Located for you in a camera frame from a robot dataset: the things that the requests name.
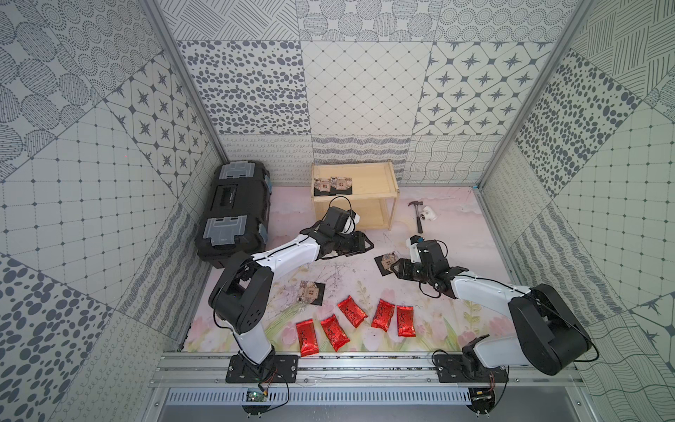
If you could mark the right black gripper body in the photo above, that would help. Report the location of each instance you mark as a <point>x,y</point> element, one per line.
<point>421,273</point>

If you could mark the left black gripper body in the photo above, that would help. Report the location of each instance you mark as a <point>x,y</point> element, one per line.
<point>350,244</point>

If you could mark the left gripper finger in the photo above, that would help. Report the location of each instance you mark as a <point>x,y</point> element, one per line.
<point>363,240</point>
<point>364,249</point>

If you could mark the black tea bag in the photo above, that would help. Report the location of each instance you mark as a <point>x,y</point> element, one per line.
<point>311,293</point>
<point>341,185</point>
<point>385,262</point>
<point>323,187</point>

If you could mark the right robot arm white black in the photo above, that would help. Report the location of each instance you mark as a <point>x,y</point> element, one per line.
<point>547,335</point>

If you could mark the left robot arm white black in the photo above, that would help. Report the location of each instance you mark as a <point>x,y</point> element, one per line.
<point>240,296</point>

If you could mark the light wooden shelf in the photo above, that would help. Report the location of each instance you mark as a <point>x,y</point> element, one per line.
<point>375,193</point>

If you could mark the red tea bag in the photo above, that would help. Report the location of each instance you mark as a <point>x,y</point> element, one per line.
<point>353,313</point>
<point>306,334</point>
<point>334,332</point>
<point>405,322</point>
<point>383,315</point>

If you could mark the red tea bag rightmost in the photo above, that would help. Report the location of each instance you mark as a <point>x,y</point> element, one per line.
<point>405,322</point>

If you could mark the red tea bag middle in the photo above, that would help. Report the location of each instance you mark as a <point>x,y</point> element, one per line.
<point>353,313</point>

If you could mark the red tea bag leftmost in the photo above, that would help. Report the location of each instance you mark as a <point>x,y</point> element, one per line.
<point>306,334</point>

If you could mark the white pipe fitting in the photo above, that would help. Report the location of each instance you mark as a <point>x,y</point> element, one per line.
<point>428,214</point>

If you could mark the black plastic toolbox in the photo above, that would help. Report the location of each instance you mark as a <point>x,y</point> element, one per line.
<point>236,215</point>

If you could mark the right black circuit board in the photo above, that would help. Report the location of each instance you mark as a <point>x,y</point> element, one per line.
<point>481,401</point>

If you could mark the left green circuit board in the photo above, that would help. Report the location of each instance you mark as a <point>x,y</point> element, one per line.
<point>255,396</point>

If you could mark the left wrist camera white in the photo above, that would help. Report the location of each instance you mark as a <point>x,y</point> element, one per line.
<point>351,222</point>

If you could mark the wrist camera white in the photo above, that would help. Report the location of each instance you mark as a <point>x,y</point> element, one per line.
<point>351,222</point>
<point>416,248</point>

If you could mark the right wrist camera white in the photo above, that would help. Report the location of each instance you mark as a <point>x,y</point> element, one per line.
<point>416,248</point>

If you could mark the black handled hammer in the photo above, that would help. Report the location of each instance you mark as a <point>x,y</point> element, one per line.
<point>418,206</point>

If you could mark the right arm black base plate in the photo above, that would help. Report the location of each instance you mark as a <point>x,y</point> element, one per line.
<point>458,368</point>

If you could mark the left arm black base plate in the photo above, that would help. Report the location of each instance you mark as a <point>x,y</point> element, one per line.
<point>275,368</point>

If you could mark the aluminium mounting rail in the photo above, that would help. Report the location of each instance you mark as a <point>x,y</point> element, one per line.
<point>338,369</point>

